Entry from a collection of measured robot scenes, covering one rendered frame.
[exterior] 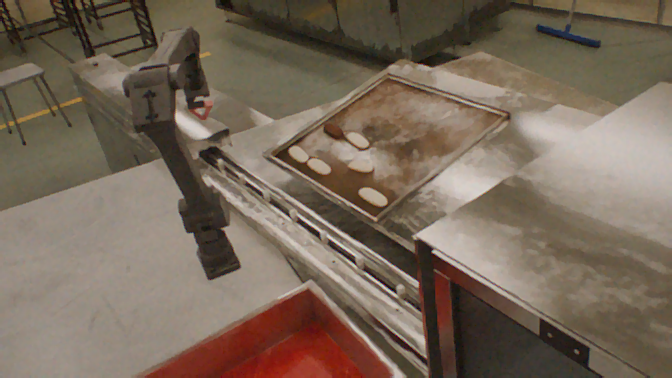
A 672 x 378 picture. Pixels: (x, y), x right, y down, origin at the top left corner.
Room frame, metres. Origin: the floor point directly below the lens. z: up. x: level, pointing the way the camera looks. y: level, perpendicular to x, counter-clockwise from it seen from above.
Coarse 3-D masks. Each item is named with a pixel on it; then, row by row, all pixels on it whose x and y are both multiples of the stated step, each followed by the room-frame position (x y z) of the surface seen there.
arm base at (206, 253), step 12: (216, 240) 1.19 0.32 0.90; (228, 240) 1.23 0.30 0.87; (204, 252) 1.18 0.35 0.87; (216, 252) 1.18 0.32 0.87; (228, 252) 1.19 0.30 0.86; (204, 264) 1.18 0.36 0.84; (216, 264) 1.17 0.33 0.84; (228, 264) 1.17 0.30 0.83; (240, 264) 1.17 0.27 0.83; (216, 276) 1.15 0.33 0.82
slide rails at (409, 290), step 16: (208, 160) 1.71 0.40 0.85; (224, 160) 1.69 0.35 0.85; (272, 192) 1.45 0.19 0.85; (272, 208) 1.36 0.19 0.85; (288, 208) 1.35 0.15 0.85; (320, 224) 1.25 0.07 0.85; (320, 240) 1.18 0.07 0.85; (336, 240) 1.17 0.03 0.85; (336, 256) 1.11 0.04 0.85; (384, 272) 1.02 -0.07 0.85; (384, 288) 0.97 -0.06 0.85; (400, 304) 0.92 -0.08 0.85
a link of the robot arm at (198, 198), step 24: (144, 72) 1.15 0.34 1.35; (144, 96) 1.11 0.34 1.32; (168, 96) 1.10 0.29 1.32; (144, 120) 1.07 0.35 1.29; (168, 120) 1.06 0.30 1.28; (168, 144) 1.09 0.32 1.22; (168, 168) 1.13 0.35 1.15; (192, 168) 1.15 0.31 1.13; (192, 192) 1.16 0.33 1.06; (216, 192) 1.23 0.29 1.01; (216, 216) 1.20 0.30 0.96
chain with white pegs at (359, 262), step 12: (36, 36) 3.71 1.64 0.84; (72, 60) 3.09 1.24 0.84; (240, 180) 1.54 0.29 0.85; (264, 192) 1.42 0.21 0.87; (276, 204) 1.39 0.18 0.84; (324, 240) 1.18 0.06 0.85; (360, 264) 1.06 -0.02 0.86; (372, 276) 1.03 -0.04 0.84; (396, 288) 0.95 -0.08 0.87; (408, 300) 0.94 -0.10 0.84
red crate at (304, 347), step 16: (304, 336) 0.90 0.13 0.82; (320, 336) 0.89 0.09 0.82; (272, 352) 0.87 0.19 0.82; (288, 352) 0.87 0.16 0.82; (304, 352) 0.86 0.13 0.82; (320, 352) 0.85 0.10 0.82; (336, 352) 0.84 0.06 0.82; (240, 368) 0.85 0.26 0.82; (256, 368) 0.84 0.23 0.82; (272, 368) 0.83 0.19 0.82; (288, 368) 0.82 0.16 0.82; (304, 368) 0.82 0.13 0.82; (320, 368) 0.81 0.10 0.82; (336, 368) 0.80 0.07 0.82; (352, 368) 0.80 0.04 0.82
